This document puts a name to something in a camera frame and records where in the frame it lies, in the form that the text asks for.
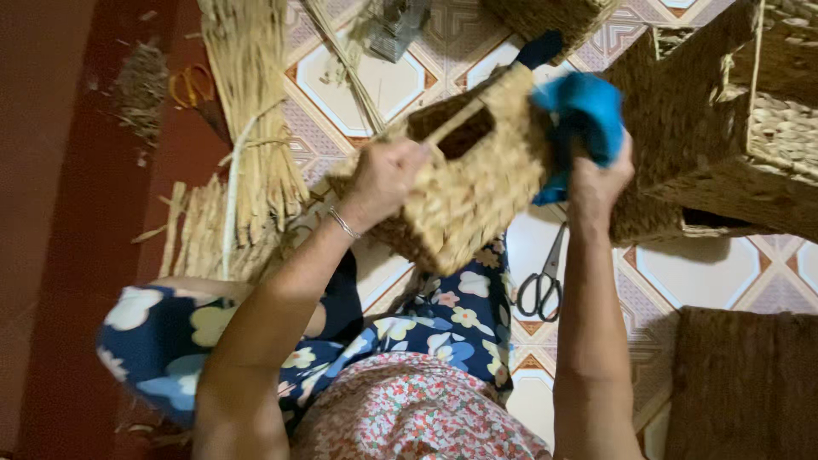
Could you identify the loose straw strands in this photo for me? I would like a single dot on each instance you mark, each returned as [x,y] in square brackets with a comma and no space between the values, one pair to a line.
[345,64]

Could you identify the short cut straw bundle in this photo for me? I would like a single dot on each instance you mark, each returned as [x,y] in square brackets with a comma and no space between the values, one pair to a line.
[204,233]

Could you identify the blue cloth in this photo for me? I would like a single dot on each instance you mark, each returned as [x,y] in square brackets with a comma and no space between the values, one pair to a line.
[585,124]

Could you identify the brown woven basket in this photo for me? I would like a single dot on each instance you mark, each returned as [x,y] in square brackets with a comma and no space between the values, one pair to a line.
[744,383]

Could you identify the bundle of dried straw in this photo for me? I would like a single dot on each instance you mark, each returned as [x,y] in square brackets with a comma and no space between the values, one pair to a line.
[255,115]

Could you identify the pile of straw scraps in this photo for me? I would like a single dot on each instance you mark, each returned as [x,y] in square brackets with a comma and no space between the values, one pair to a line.
[140,89]

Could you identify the pink floral shirt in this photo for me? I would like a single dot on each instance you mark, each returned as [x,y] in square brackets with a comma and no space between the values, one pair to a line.
[415,412]

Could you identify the stack of woven baskets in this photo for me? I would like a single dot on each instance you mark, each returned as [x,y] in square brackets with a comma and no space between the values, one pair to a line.
[776,108]

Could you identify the person's left hand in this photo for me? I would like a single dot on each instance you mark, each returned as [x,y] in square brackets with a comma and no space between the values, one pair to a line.
[382,182]

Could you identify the person's right fingers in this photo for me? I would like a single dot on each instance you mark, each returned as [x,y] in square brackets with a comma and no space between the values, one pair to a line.
[617,160]

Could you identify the person's right hand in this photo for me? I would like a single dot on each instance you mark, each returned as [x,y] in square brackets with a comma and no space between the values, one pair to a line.
[597,182]

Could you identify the large woven straw basket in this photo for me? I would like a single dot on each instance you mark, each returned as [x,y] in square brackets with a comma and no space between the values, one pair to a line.
[677,140]

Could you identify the person's left fingers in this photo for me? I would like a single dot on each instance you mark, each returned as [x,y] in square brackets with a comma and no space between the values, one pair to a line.
[409,153]

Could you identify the floral blue trousers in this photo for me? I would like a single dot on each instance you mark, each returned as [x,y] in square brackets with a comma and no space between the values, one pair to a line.
[319,338]

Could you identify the small woven straw basket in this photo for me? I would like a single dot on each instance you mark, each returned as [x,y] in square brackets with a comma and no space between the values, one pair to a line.
[466,172]

